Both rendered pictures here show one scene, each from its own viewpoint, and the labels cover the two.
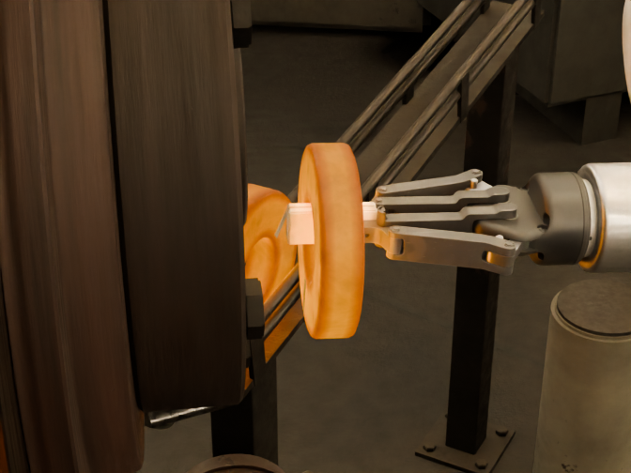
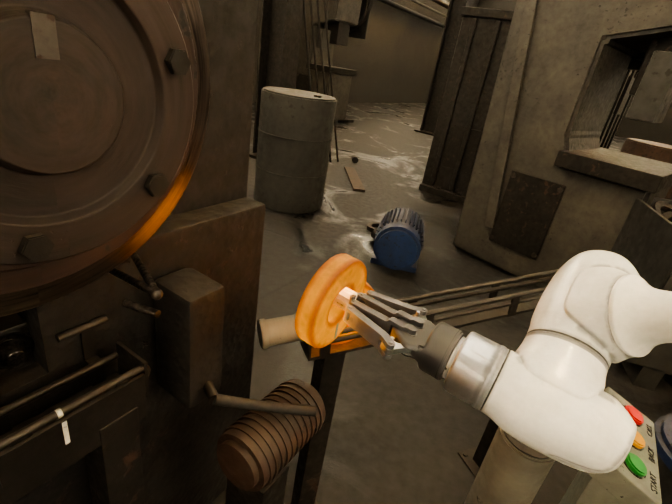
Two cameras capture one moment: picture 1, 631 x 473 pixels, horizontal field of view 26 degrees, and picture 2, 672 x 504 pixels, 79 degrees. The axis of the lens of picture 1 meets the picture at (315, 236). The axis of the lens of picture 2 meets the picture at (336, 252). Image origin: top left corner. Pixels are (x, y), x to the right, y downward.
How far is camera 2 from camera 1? 0.62 m
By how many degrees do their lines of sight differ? 33
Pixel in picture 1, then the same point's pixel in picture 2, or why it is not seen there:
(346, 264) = (308, 306)
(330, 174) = (329, 264)
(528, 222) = (416, 341)
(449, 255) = (365, 333)
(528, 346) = not seen: hidden behind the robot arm
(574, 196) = (446, 340)
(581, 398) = (495, 471)
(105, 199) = not seen: outside the picture
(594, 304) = not seen: hidden behind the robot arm
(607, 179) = (470, 342)
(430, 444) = (466, 453)
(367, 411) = (453, 424)
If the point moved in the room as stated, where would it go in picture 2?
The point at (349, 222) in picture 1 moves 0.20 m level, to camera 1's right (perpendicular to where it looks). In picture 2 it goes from (320, 288) to (443, 362)
